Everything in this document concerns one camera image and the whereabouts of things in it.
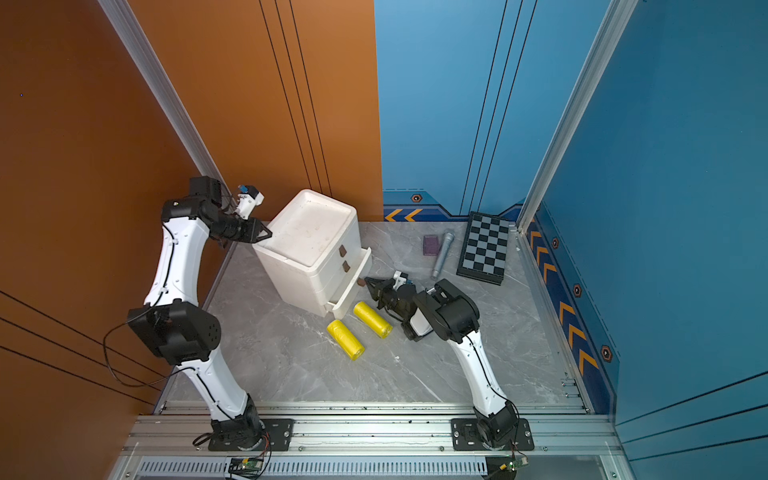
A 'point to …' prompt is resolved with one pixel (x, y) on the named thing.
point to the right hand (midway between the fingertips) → (364, 279)
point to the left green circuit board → (241, 468)
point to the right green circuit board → (516, 461)
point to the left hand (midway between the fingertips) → (267, 228)
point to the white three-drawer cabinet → (314, 256)
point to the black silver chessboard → (483, 255)
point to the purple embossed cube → (430, 245)
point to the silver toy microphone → (446, 245)
